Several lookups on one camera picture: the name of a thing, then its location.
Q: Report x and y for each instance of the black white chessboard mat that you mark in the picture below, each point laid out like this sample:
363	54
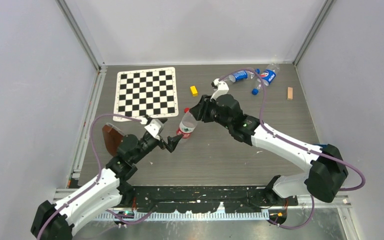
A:
151	92

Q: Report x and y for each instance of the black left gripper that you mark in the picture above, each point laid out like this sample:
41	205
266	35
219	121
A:
171	142

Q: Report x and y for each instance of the blue lego brick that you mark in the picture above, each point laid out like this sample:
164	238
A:
321	145

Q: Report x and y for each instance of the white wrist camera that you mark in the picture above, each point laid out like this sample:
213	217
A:
220	88
152	129

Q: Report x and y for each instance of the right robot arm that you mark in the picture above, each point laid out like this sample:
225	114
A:
323	172

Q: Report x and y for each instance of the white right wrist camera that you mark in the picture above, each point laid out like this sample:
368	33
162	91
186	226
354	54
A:
220	88

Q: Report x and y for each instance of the pepsi bottle blue cap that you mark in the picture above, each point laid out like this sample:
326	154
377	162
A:
265	78

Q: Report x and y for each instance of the brown wooden metronome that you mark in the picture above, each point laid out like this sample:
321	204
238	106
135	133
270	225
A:
112	137

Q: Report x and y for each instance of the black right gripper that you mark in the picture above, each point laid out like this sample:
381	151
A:
200	111

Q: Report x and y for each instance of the clear bottle blue label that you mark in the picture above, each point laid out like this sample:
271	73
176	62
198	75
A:
247	74

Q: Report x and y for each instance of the yellow wooden block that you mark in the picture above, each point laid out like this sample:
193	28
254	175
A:
194	91

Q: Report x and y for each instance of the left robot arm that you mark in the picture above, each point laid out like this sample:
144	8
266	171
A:
63	219

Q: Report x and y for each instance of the clear bottle red label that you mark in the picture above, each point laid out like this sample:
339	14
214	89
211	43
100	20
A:
187	125

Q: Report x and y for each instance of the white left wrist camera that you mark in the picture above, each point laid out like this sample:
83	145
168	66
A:
152	129

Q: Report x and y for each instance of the slotted aluminium rail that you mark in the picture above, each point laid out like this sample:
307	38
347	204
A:
209	211

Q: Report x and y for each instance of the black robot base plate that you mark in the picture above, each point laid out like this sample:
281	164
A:
145	197

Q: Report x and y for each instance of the tan wooden block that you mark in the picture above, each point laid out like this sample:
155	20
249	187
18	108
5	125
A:
290	93

